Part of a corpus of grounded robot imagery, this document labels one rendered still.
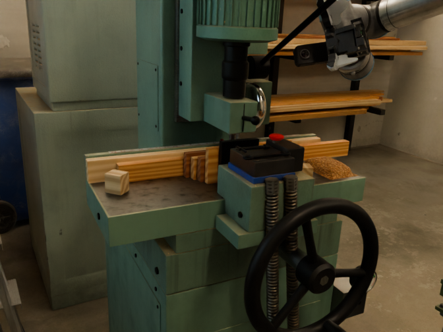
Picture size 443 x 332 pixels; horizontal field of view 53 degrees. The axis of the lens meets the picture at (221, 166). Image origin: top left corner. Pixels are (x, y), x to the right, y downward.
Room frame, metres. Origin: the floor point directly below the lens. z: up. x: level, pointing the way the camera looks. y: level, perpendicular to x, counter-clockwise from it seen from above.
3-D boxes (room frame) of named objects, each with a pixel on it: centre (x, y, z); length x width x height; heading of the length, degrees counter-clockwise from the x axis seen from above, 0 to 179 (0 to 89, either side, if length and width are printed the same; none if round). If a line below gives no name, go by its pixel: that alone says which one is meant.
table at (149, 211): (0.89, -0.05, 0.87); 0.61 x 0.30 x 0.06; 117
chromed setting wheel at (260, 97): (1.17, -0.07, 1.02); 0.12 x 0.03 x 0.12; 27
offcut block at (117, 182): (0.82, 0.21, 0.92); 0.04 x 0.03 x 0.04; 70
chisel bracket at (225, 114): (1.01, -0.01, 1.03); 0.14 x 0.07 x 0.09; 27
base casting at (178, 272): (1.10, 0.04, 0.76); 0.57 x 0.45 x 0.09; 27
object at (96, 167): (1.00, 0.01, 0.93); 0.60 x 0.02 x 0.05; 117
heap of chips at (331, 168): (1.02, -0.26, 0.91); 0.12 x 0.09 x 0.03; 27
